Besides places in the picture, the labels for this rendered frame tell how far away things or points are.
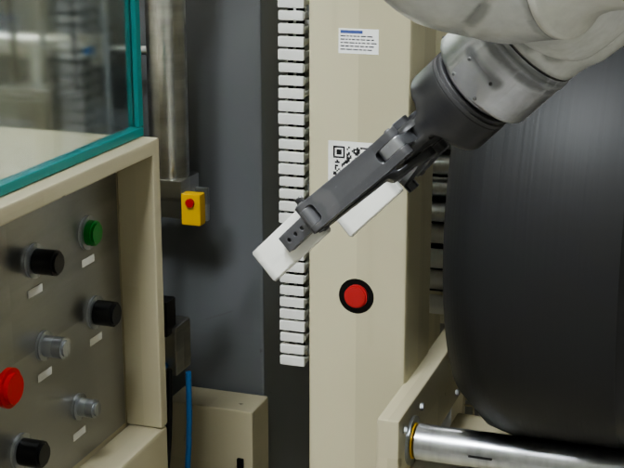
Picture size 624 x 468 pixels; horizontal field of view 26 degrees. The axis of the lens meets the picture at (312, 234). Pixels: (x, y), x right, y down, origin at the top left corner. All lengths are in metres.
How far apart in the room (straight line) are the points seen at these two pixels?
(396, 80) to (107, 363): 0.49
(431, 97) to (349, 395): 0.78
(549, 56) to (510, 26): 0.15
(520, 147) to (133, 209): 0.49
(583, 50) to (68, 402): 0.83
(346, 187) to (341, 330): 0.72
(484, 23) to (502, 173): 0.60
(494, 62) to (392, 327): 0.75
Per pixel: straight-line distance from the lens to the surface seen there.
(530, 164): 1.41
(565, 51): 0.97
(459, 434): 1.66
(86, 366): 1.62
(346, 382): 1.75
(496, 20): 0.83
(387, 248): 1.67
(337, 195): 1.02
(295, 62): 1.71
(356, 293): 1.70
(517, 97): 1.01
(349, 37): 1.63
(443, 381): 1.83
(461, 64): 1.01
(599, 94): 1.43
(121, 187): 1.64
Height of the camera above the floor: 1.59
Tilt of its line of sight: 16 degrees down
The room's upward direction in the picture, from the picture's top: straight up
